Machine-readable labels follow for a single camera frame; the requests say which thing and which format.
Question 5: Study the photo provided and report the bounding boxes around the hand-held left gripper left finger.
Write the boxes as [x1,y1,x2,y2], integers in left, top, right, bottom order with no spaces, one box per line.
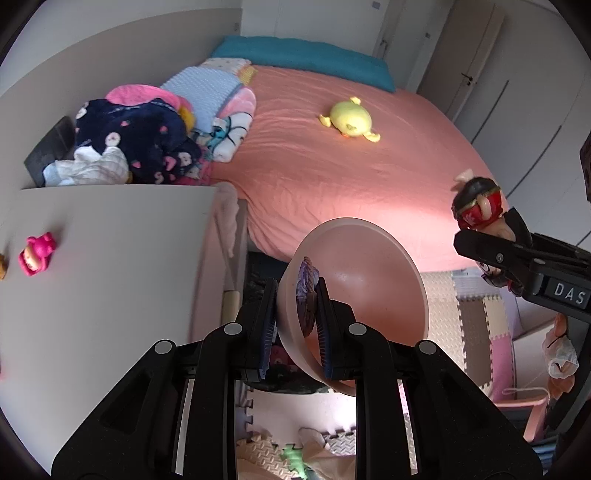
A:
[51,278,280,480]

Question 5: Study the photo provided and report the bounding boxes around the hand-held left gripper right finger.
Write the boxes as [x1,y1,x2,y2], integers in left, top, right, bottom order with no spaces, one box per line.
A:
[315,278,543,480]

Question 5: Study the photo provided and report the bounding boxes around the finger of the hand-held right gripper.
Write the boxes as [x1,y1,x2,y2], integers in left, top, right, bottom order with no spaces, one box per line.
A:
[454,228,543,296]
[505,208,534,245]

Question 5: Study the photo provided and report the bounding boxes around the black-haired doll figure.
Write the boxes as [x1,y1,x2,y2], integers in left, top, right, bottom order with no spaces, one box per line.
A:
[450,168,525,296]

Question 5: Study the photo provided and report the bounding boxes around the purple wrapper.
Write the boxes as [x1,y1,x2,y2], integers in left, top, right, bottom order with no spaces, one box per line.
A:
[295,257,321,337]

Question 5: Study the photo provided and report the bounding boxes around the pink plastic bowl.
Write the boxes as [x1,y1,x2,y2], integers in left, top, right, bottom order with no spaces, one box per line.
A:
[276,218,431,397]

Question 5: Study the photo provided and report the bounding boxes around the foam floor mats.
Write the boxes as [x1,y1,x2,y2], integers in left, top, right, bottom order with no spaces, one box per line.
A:
[235,270,522,480]

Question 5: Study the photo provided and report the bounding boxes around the clear plastic bag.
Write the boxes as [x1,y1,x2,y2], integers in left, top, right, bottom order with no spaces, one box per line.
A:
[542,316,580,400]

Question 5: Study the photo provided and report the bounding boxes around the white crumpled bag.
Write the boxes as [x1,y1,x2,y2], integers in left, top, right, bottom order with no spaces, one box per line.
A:
[298,427,356,480]

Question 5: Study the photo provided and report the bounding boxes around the green dinosaur toy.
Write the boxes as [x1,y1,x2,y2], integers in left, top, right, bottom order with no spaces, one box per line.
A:
[279,444,315,480]

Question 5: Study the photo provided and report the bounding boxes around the pink plastic stool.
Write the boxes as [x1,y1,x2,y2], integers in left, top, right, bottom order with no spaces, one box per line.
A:
[496,388,550,439]

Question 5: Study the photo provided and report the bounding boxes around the pink bed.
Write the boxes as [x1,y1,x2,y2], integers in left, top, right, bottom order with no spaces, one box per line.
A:
[210,65,511,273]

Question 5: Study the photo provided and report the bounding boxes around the white wardrobe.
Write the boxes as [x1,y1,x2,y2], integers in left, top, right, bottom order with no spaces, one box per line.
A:
[369,0,591,259]

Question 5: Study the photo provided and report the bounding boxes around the yellow duck plush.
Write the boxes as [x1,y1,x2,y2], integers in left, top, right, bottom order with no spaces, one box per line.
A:
[318,96,382,144]

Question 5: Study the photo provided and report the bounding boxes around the pink white cartoon blanket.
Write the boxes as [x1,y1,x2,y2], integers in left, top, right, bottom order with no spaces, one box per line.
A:
[203,85,257,163]

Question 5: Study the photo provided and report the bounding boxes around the white fleece garment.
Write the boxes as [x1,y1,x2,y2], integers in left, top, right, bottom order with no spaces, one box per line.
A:
[44,145,132,186]

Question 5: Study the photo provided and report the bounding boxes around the navy printed fleece garment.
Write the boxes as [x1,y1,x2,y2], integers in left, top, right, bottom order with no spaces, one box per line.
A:
[74,98,204,185]

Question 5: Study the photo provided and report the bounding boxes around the pink doll toy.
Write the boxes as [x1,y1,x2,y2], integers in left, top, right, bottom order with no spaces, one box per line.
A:
[18,232,57,277]

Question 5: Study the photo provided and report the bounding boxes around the light blue knit blanket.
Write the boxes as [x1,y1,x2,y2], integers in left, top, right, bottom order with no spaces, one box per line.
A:
[159,66,243,134]

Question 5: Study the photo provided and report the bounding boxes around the white patterned cloth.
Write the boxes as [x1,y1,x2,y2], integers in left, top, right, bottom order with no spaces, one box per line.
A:
[201,56,257,86]

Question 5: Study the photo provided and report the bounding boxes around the pink cloth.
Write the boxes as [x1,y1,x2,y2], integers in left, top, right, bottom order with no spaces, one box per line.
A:
[105,84,195,127]

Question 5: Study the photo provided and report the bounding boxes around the teal pillow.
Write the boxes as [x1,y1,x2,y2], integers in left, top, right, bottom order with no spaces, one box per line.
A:
[210,36,395,93]

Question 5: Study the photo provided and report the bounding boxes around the black flat panel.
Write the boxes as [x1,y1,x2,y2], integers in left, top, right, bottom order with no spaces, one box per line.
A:
[24,115,77,188]

